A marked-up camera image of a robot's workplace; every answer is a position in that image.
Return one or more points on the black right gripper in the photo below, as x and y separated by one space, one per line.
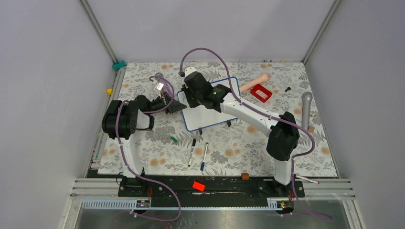
187 91

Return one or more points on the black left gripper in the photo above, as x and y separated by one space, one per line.
175 106

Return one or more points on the blue framed whiteboard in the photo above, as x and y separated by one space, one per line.
200 117

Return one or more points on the green marker cap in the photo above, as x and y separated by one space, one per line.
174 139

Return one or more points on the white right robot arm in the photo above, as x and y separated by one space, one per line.
280 129

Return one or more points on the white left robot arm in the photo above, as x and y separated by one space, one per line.
123 118

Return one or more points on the black whiteboard marker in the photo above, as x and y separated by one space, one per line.
191 152

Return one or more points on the blue whiteboard marker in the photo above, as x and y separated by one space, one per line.
204 157

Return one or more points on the purple glitter microphone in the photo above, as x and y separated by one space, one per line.
159 78

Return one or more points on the teal corner clamp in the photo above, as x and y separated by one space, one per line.
119 65

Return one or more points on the pink microphone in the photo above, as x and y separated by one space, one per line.
261 79

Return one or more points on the red flat card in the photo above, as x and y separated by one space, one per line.
198 186

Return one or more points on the brown small block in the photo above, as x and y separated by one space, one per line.
245 176

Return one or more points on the silver microphone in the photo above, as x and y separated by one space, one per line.
306 105

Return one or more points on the wooden small cube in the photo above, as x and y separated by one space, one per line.
311 129

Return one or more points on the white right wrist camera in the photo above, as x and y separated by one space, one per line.
189 70

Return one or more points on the red rectangular frame block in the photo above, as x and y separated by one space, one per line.
261 93

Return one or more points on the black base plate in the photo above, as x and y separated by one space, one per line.
228 191

